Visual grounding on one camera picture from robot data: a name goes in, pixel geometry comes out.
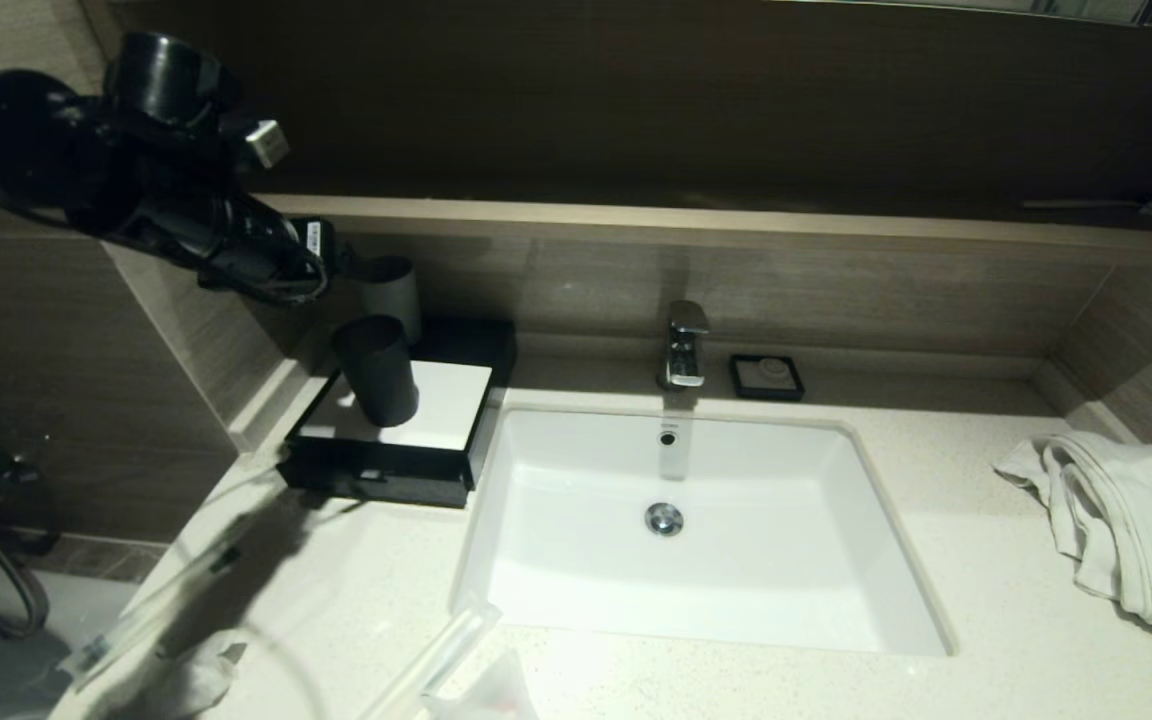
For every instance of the black box with white lid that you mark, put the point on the black box with white lid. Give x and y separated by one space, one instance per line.
446 400

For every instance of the white crumpled towel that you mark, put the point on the white crumpled towel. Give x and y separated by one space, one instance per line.
1136 530

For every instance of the crumpled white wrapper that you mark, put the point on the crumpled white wrapper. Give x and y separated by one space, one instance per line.
206 675

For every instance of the wooden wall shelf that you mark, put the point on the wooden wall shelf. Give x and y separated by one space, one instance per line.
736 225

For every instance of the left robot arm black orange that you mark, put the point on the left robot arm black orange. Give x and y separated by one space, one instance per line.
56 150

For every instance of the black cup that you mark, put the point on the black cup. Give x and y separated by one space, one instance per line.
378 375

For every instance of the grey cup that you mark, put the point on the grey cup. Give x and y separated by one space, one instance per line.
398 295

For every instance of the chrome sink drain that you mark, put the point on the chrome sink drain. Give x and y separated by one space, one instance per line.
664 519

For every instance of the white sachet with red print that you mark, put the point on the white sachet with red print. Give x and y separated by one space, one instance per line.
496 695

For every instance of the clear plastic tube package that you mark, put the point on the clear plastic tube package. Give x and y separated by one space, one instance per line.
436 655

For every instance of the black square soap dish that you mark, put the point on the black square soap dish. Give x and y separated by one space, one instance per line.
738 385

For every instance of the white rectangular sink basin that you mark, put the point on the white rectangular sink basin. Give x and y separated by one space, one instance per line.
756 560

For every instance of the chrome faucet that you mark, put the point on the chrome faucet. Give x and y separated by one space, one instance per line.
684 345

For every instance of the toothbrush in long clear package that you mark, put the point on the toothbrush in long clear package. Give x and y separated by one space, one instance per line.
166 600

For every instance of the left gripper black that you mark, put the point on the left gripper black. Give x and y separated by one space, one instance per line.
236 245

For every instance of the round white soap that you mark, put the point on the round white soap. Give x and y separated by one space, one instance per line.
768 374

